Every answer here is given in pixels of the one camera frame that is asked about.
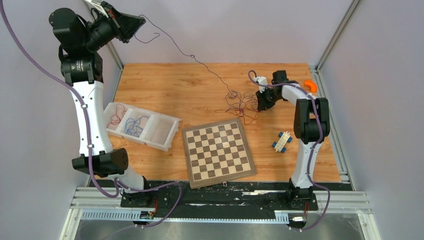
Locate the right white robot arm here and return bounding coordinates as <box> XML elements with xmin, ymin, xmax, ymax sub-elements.
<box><xmin>250</xmin><ymin>70</ymin><xmax>331</xmax><ymax>210</ymax></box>

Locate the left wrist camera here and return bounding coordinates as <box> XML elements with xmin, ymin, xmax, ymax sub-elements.
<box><xmin>86</xmin><ymin>0</ymin><xmax>104</xmax><ymax>12</ymax></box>

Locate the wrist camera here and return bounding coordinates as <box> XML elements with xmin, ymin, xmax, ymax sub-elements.
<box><xmin>253</xmin><ymin>76</ymin><xmax>268</xmax><ymax>93</ymax></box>
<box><xmin>86</xmin><ymin>0</ymin><xmax>104</xmax><ymax>12</ymax></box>

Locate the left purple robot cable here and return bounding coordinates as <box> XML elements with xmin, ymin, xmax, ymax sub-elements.
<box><xmin>0</xmin><ymin>0</ymin><xmax>183</xmax><ymax>229</ymax></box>

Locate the orange curved plastic piece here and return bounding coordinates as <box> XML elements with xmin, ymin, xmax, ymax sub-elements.
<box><xmin>304</xmin><ymin>80</ymin><xmax>318</xmax><ymax>93</ymax></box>

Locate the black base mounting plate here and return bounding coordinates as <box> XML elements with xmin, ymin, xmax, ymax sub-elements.
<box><xmin>120</xmin><ymin>180</ymin><xmax>319</xmax><ymax>220</ymax></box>

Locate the wooden chessboard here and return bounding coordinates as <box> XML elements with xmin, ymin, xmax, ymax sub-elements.
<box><xmin>182</xmin><ymin>118</ymin><xmax>257</xmax><ymax>189</ymax></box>

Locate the white plastic compartment tray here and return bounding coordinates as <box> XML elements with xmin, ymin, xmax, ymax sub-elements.
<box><xmin>103</xmin><ymin>102</ymin><xmax>181</xmax><ymax>152</ymax></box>

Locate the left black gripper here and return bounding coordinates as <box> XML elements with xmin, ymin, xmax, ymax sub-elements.
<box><xmin>81</xmin><ymin>1</ymin><xmax>145</xmax><ymax>52</ymax></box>

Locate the blue wire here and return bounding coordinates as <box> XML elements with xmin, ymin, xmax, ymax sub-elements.
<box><xmin>124</xmin><ymin>115</ymin><xmax>151</xmax><ymax>138</ymax></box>

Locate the white blue toy car chassis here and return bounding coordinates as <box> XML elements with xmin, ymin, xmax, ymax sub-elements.
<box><xmin>272</xmin><ymin>131</ymin><xmax>293</xmax><ymax>153</ymax></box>

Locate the aluminium frame rail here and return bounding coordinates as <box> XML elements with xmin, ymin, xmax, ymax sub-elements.
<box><xmin>60</xmin><ymin>185</ymin><xmax>380</xmax><ymax>240</ymax></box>

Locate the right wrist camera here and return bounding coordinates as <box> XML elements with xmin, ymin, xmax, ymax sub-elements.
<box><xmin>253</xmin><ymin>76</ymin><xmax>268</xmax><ymax>93</ymax></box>

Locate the red wire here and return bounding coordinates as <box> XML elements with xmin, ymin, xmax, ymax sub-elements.
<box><xmin>106</xmin><ymin>103</ymin><xmax>127</xmax><ymax>130</ymax></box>

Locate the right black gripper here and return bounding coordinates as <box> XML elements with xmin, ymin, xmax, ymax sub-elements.
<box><xmin>256</xmin><ymin>86</ymin><xmax>282</xmax><ymax>111</ymax></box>

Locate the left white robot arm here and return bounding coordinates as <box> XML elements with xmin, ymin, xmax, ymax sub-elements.
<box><xmin>48</xmin><ymin>0</ymin><xmax>153</xmax><ymax>207</ymax></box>

